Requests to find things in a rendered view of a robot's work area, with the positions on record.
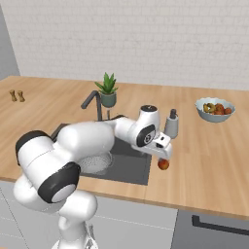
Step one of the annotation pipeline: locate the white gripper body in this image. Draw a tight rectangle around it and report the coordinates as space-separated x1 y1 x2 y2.
141 143 174 160

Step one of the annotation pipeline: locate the red apple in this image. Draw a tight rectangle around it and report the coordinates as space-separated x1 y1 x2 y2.
157 158 170 171

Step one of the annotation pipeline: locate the dark grey sink basin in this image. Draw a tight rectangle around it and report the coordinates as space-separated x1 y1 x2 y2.
50 122 153 187

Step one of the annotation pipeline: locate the white colander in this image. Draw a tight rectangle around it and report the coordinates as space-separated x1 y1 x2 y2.
77 152 114 176

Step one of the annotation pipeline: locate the dark grey sink faucet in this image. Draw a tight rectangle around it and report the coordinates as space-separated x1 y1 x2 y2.
80 89 113 123

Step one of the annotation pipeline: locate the grey soap dispenser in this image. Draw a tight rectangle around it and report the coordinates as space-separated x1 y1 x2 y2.
163 108 180 140

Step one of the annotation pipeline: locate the pale blue fruit bowl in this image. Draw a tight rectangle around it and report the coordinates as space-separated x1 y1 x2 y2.
194 96 237 124

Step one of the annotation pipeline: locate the green and yellow fruit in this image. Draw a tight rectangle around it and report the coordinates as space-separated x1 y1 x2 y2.
202 102 217 114

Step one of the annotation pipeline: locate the red fruit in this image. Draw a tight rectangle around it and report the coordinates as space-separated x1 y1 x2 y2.
213 103 226 116

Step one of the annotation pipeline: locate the pale grey cupboard front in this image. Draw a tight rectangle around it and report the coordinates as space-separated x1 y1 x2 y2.
85 196 179 249
0 180 64 249

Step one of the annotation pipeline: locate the green plant in grey pot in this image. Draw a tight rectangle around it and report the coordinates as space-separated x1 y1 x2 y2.
93 71 120 109

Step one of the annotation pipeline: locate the grey dishwasher front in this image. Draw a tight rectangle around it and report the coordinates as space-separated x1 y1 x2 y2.
170 209 249 249

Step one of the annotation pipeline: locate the brown wooden shaker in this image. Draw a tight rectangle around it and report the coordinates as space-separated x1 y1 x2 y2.
17 89 26 103
9 89 18 103

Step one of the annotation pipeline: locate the black dishwasher handle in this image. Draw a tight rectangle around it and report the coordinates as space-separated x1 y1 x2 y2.
191 214 249 236

